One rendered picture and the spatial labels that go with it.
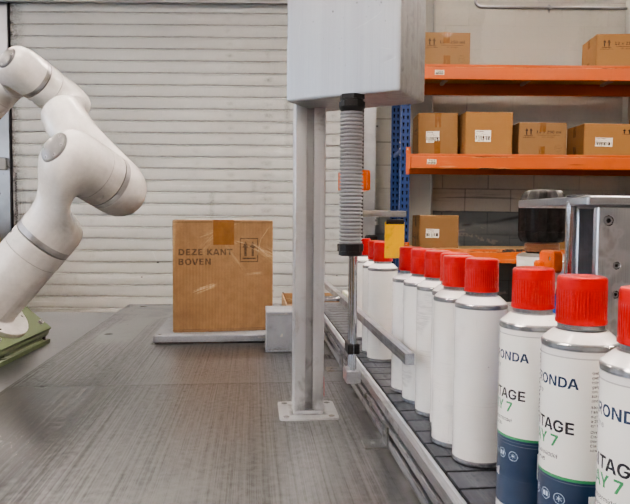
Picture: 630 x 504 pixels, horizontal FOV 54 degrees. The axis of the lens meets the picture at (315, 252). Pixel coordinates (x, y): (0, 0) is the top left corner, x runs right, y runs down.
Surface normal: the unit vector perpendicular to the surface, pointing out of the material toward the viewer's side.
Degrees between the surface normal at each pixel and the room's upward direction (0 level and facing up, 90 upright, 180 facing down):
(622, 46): 90
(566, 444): 90
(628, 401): 90
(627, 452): 90
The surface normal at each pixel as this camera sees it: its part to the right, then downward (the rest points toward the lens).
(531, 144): 0.00, 0.06
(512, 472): -0.77, 0.03
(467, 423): -0.58, 0.04
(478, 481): 0.00, -1.00
